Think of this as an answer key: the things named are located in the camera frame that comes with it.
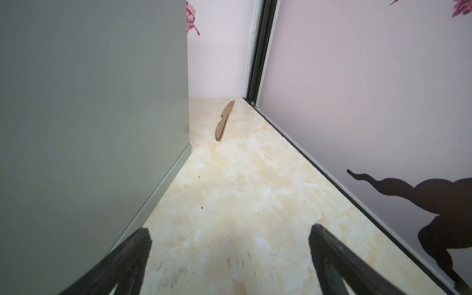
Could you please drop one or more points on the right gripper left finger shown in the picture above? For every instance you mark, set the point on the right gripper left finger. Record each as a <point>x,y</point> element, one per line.
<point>121,272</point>

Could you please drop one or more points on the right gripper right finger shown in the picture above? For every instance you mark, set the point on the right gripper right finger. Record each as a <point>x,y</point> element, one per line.
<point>337,267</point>

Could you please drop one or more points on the grey metal cabinet box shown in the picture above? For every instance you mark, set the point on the grey metal cabinet box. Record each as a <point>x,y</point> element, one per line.
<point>94,113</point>

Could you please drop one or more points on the wooden handled knife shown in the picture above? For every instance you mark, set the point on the wooden handled knife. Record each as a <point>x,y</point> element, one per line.
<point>222,123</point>

